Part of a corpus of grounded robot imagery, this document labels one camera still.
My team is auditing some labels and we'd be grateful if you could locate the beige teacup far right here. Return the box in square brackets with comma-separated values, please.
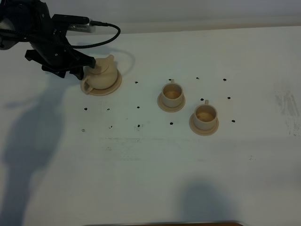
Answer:
[193, 100, 217, 130]

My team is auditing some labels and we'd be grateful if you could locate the beige teacup near teapot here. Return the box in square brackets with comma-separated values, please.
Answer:
[161, 79, 184, 108]

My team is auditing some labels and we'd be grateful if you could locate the beige ceramic teapot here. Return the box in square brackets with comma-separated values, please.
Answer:
[83, 55, 118, 89]

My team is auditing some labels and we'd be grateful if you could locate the beige saucer under right cup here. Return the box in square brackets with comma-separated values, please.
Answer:
[189, 114, 219, 136]

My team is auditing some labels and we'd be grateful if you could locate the beige teapot saucer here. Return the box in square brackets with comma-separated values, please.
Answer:
[80, 70, 122, 96]

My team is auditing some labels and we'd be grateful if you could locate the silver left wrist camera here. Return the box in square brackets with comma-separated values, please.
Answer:
[51, 14, 96, 35]

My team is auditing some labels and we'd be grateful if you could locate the beige saucer under cup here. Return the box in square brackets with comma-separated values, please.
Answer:
[189, 114, 219, 136]
[157, 94, 185, 113]

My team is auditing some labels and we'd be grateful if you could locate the beige saucer under near cup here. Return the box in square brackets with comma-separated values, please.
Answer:
[157, 94, 185, 113]

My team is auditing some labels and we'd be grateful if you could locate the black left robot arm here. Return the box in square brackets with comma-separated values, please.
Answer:
[0, 0, 95, 80]

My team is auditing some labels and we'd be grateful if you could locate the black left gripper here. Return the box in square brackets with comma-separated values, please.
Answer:
[14, 0, 96, 80]

